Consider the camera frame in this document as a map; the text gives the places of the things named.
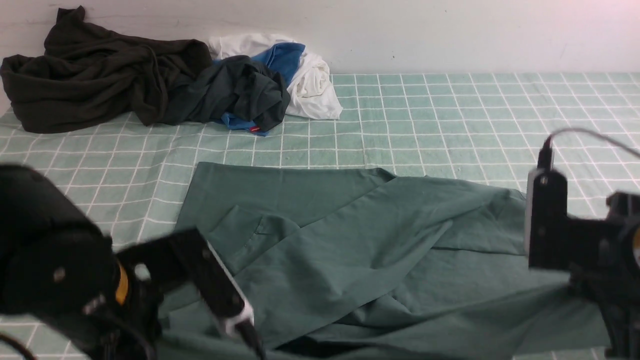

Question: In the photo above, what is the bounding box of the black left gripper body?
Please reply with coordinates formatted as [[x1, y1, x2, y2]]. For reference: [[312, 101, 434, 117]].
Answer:
[[65, 250, 162, 360]]

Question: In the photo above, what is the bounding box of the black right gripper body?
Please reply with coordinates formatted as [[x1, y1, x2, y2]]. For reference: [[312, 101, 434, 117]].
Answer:
[[569, 193, 639, 360]]

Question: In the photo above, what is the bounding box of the green long-sleeve top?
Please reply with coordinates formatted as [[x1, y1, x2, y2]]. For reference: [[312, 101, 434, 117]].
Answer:
[[175, 162, 610, 360]]

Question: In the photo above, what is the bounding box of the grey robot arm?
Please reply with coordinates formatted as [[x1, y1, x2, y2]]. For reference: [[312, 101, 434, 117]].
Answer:
[[1, 162, 639, 360]]

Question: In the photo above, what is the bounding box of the green checkered bed sheet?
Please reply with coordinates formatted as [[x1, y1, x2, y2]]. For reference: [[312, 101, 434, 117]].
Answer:
[[1, 73, 639, 360]]

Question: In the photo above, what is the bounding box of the dark olive crumpled garment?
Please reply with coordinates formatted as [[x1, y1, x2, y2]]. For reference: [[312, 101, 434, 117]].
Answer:
[[1, 6, 212, 134]]

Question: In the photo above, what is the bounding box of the dark green crumpled garment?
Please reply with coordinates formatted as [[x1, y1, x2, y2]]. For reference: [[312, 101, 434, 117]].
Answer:
[[159, 55, 291, 135]]

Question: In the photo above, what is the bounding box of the white crumpled garment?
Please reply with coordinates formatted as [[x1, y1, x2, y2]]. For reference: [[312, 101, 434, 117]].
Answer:
[[208, 32, 343, 120]]

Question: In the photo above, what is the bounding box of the blue crumpled garment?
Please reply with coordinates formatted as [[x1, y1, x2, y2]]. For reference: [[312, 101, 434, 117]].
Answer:
[[216, 42, 306, 137]]

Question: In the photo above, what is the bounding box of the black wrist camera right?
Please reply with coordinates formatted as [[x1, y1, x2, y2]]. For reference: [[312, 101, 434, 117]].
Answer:
[[525, 136, 568, 271]]

